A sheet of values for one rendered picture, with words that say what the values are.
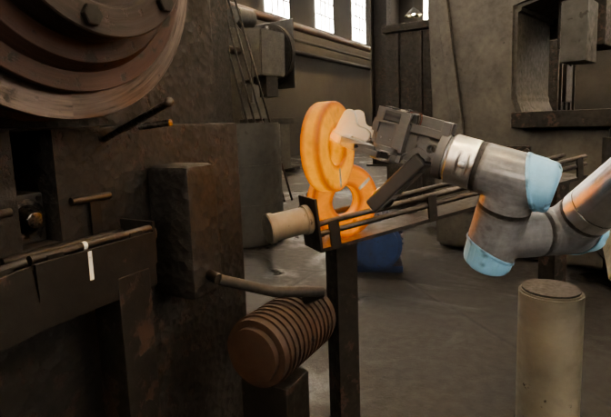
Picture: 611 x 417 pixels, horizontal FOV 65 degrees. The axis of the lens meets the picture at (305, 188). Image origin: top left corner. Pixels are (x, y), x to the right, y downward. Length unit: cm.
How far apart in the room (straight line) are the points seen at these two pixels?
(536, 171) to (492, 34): 248
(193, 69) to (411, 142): 54
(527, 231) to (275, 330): 43
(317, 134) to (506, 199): 29
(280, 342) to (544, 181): 48
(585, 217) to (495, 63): 240
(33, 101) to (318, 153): 39
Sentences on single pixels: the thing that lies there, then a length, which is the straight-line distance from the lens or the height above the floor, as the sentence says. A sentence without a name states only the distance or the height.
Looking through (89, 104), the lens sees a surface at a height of 90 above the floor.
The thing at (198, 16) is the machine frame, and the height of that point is 110.
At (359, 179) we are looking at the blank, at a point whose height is 75.
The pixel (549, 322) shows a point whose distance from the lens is 106.
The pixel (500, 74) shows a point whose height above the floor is 111.
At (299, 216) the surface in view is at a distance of 93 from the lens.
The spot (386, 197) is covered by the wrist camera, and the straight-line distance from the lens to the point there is 77.
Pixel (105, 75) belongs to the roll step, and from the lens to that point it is 72.
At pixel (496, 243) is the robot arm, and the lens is 75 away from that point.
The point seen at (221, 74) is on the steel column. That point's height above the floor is 138.
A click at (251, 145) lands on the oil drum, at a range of 335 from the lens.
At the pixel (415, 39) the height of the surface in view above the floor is 160.
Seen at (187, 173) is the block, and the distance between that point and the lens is 84.
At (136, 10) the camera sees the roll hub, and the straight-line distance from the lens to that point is 68.
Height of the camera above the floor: 86
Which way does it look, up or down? 8 degrees down
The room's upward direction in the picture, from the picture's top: 2 degrees counter-clockwise
